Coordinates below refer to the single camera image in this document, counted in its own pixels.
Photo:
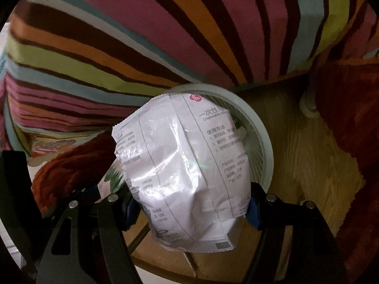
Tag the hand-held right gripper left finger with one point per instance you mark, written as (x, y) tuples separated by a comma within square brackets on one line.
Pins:
[(131, 213)]

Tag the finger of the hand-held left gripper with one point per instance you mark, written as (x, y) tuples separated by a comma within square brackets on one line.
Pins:
[(88, 193)]

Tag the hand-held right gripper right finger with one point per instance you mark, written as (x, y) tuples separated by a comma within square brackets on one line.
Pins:
[(254, 214)]

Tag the white leaf-print plastic packet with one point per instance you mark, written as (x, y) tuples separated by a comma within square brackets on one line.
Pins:
[(183, 168)]

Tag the white mesh waste basket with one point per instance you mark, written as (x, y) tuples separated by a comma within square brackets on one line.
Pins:
[(260, 142)]

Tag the red fuzzy cloth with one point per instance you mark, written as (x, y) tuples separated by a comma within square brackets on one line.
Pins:
[(65, 168), (349, 124)]

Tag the floral printed mattress side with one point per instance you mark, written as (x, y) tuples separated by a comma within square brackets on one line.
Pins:
[(53, 146)]

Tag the striped multicolour bed sheet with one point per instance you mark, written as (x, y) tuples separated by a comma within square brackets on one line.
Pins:
[(148, 35)]

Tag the white carved bed frame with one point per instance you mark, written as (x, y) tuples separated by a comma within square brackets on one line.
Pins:
[(309, 106)]

